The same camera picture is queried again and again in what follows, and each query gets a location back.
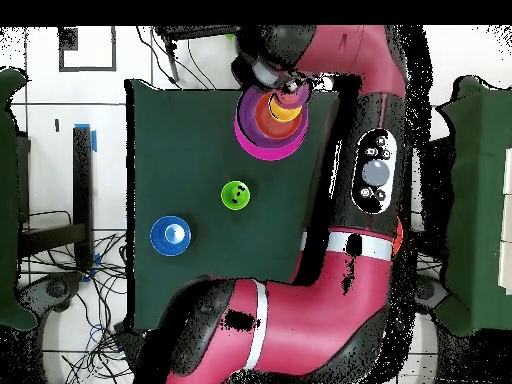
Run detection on blue tape strip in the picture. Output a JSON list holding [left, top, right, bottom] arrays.
[[74, 122, 98, 153]]

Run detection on dark green tablecloth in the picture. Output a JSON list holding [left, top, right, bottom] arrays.
[[124, 78, 361, 334]]

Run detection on black power brick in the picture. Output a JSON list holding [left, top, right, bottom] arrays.
[[112, 319, 141, 353]]

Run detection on black upright post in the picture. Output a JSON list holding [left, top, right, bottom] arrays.
[[72, 125, 94, 270]]

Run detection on black pedestal foot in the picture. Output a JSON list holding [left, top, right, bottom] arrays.
[[15, 270, 86, 319], [415, 274, 451, 315]]

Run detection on green side table cloth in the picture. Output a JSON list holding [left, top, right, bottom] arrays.
[[434, 74, 512, 338], [0, 66, 38, 332]]

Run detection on cable bundle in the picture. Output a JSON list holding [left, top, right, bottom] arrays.
[[17, 209, 135, 384]]

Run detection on pink bowl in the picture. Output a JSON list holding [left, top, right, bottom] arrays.
[[234, 115, 310, 162]]

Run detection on large orange bowl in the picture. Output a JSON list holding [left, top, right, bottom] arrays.
[[391, 217, 404, 257]]

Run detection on white boxes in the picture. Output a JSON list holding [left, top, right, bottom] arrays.
[[497, 146, 512, 297]]

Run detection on purple bowl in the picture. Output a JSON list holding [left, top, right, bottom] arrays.
[[235, 83, 310, 148]]

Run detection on black cross beam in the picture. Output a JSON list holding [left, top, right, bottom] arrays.
[[17, 222, 88, 257]]

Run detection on green cup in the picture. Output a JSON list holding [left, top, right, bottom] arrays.
[[220, 180, 252, 212]]

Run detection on yellow cup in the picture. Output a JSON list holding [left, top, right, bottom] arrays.
[[267, 95, 303, 124]]

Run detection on blue bowl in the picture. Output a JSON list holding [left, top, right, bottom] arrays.
[[149, 215, 192, 257]]

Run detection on small orange bowl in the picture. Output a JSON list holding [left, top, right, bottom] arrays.
[[254, 92, 304, 141]]

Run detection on black metal stool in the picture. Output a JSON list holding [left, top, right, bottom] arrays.
[[152, 24, 241, 84]]

